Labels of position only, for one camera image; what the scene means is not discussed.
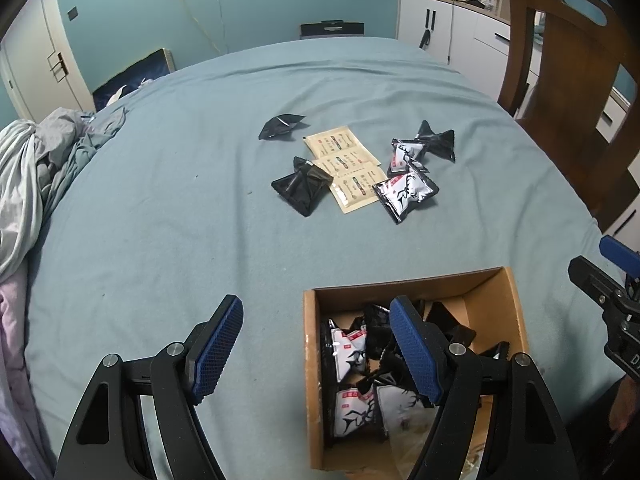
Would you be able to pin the black snack packet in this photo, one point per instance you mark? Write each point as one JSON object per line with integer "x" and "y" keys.
{"x": 437, "y": 140}
{"x": 302, "y": 187}
{"x": 282, "y": 125}

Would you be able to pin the lavender bedding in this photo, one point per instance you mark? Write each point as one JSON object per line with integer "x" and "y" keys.
{"x": 10, "y": 350}

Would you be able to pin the person's right hand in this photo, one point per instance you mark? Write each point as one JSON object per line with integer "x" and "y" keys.
{"x": 625, "y": 405}

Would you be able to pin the crumpled grey blanket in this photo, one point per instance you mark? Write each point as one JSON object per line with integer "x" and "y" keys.
{"x": 30, "y": 170}

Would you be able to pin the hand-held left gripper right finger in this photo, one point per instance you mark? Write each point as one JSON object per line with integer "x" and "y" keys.
{"x": 415, "y": 350}

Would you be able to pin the beige sachet sheet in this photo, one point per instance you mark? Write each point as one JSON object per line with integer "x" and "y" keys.
{"x": 350, "y": 160}

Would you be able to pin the white antler print snack packet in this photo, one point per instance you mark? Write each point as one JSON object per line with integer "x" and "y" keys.
{"x": 407, "y": 155}
{"x": 405, "y": 192}

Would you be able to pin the white drawer unit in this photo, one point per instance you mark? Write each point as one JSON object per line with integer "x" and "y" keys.
{"x": 612, "y": 110}

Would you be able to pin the dark wall switch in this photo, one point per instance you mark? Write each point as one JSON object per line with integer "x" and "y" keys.
{"x": 72, "y": 12}

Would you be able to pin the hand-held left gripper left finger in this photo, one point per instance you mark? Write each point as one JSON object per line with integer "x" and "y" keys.
{"x": 217, "y": 350}

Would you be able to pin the pile of snack packets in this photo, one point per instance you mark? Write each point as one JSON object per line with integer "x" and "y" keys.
{"x": 350, "y": 410}

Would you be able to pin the dark blue framed panel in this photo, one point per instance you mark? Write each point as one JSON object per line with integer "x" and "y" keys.
{"x": 132, "y": 77}

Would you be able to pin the brown wooden chair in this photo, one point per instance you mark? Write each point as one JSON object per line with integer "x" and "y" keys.
{"x": 550, "y": 85}

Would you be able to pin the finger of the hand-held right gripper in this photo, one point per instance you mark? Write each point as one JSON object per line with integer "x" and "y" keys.
{"x": 592, "y": 275}
{"x": 617, "y": 255}

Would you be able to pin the white cabinet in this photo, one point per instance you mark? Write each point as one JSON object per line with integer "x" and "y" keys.
{"x": 475, "y": 45}

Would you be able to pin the white door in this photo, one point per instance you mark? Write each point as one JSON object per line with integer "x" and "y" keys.
{"x": 35, "y": 50}

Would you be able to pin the brown cardboard box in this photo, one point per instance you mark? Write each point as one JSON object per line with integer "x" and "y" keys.
{"x": 495, "y": 300}

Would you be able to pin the black paper bag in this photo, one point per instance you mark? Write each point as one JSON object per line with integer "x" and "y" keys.
{"x": 331, "y": 28}

